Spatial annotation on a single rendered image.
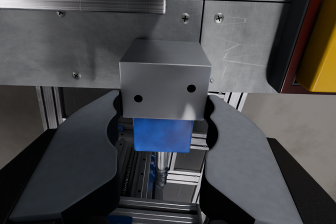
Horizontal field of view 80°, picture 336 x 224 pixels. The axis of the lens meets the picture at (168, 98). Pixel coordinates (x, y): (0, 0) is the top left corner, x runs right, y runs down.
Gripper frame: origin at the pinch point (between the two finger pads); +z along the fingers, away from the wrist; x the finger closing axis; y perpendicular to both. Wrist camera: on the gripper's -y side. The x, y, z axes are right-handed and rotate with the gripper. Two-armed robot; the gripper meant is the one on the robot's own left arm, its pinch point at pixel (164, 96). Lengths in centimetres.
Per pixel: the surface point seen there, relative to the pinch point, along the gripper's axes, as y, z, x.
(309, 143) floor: 72, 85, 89
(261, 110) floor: 50, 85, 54
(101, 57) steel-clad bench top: -0.8, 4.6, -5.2
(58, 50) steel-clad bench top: -1.2, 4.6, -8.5
